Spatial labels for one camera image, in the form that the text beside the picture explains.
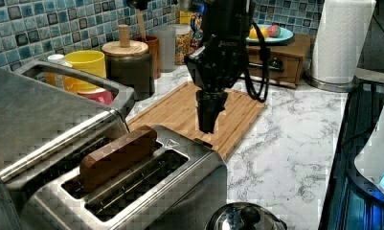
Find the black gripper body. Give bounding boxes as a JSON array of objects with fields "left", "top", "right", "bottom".
[{"left": 185, "top": 34, "right": 248, "bottom": 93}]

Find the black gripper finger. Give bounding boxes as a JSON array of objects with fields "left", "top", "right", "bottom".
[
  {"left": 212, "top": 92, "right": 228, "bottom": 129},
  {"left": 196, "top": 90, "right": 212, "bottom": 133}
]

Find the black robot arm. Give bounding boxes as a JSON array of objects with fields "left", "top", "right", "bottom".
[{"left": 169, "top": 0, "right": 255, "bottom": 133}]

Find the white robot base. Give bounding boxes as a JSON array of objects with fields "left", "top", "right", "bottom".
[{"left": 354, "top": 105, "right": 384, "bottom": 195}]

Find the black toaster lever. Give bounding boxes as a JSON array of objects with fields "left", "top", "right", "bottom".
[{"left": 193, "top": 138, "right": 213, "bottom": 149}]

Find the silver two-slot toaster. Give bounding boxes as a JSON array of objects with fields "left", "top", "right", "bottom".
[{"left": 21, "top": 126, "right": 227, "bottom": 230}]

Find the bamboo cutting board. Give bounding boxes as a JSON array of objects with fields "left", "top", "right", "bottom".
[{"left": 128, "top": 81, "right": 264, "bottom": 160}]

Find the yellow toy lemon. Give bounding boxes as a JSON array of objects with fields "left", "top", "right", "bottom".
[{"left": 249, "top": 27, "right": 269, "bottom": 39}]

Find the jar of colourful cereal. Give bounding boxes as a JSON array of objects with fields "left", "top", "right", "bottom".
[{"left": 174, "top": 24, "right": 192, "bottom": 65}]

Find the yellow cereal box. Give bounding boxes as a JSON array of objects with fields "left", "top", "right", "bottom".
[{"left": 179, "top": 11, "right": 205, "bottom": 54}]

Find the frosted clear glass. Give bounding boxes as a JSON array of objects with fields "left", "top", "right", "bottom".
[{"left": 152, "top": 25, "right": 176, "bottom": 73}]

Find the pink green toy fruit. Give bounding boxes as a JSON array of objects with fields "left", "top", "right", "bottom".
[{"left": 267, "top": 25, "right": 282, "bottom": 37}]

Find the wooden drawer box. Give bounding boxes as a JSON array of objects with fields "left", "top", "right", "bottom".
[{"left": 240, "top": 33, "right": 313, "bottom": 89}]

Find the brown utensil holder cup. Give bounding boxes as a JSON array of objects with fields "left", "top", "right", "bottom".
[{"left": 132, "top": 35, "right": 160, "bottom": 81}]

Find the light blue plate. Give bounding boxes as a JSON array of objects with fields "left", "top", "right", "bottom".
[{"left": 246, "top": 24, "right": 293, "bottom": 43}]

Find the dark canister with wooden lid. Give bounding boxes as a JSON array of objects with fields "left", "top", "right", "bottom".
[{"left": 102, "top": 25, "right": 155, "bottom": 101}]

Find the red pink container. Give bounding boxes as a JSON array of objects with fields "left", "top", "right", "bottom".
[{"left": 78, "top": 88, "right": 113, "bottom": 105}]

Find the silver paper towel base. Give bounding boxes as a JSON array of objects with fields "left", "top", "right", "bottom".
[{"left": 304, "top": 70, "right": 359, "bottom": 93}]

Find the yellow plastic cup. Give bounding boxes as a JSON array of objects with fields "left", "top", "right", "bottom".
[{"left": 64, "top": 50, "right": 106, "bottom": 93}]

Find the white paper towel roll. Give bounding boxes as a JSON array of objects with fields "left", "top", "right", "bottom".
[{"left": 311, "top": 0, "right": 376, "bottom": 84}]

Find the brown toast slice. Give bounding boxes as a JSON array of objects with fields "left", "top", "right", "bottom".
[{"left": 79, "top": 126, "right": 157, "bottom": 193}]

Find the white capped orange bottle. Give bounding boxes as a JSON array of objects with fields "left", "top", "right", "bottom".
[{"left": 44, "top": 54, "right": 67, "bottom": 88}]

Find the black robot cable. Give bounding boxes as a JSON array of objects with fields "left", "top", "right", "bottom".
[{"left": 242, "top": 22, "right": 272, "bottom": 104}]

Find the wooden utensil handle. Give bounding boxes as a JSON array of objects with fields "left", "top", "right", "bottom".
[{"left": 136, "top": 9, "right": 147, "bottom": 42}]

